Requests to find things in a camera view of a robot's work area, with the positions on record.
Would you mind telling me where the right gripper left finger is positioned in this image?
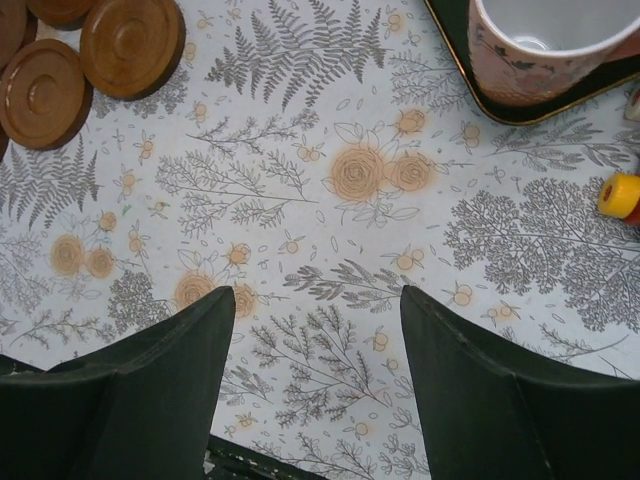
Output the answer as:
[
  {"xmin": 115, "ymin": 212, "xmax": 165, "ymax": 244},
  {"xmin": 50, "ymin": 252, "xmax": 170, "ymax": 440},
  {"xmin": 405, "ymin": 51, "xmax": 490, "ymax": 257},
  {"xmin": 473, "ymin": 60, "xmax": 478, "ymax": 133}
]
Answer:
[{"xmin": 1, "ymin": 287, "xmax": 235, "ymax": 479}]

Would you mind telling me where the black tray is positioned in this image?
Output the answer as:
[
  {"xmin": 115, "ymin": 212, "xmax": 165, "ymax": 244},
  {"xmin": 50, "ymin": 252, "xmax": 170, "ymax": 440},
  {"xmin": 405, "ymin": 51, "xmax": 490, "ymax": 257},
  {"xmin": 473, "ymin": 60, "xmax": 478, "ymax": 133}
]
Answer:
[{"xmin": 424, "ymin": 0, "xmax": 639, "ymax": 126}]

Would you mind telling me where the floral table mat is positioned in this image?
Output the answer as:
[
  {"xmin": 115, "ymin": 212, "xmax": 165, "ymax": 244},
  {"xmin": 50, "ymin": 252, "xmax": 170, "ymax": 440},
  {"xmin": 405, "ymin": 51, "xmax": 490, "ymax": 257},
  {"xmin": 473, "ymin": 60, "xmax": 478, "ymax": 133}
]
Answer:
[{"xmin": 1, "ymin": 1, "xmax": 639, "ymax": 479}]

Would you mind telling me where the dark wooden coaster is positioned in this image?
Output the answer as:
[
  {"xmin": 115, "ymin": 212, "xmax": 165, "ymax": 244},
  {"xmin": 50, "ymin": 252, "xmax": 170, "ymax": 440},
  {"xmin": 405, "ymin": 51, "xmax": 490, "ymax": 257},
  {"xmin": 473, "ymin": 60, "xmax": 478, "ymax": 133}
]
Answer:
[{"xmin": 0, "ymin": 131, "xmax": 9, "ymax": 160}]

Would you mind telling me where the pink floral mug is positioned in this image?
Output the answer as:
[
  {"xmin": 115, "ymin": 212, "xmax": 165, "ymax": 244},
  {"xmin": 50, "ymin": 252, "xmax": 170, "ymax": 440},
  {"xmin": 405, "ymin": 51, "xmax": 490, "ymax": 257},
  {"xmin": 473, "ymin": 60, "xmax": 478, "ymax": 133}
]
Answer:
[{"xmin": 468, "ymin": 0, "xmax": 639, "ymax": 107}]

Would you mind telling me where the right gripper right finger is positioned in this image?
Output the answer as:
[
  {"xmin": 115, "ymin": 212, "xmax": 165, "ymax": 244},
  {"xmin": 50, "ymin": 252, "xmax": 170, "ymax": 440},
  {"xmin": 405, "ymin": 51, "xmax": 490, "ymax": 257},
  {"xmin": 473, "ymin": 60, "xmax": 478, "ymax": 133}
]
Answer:
[{"xmin": 400, "ymin": 286, "xmax": 639, "ymax": 479}]

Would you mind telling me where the colourful toy pile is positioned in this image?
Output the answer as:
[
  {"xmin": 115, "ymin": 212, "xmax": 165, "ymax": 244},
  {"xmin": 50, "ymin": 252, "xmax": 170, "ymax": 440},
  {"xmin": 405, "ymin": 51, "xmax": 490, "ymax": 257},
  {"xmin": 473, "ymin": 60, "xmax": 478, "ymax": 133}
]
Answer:
[{"xmin": 597, "ymin": 87, "xmax": 640, "ymax": 226}]

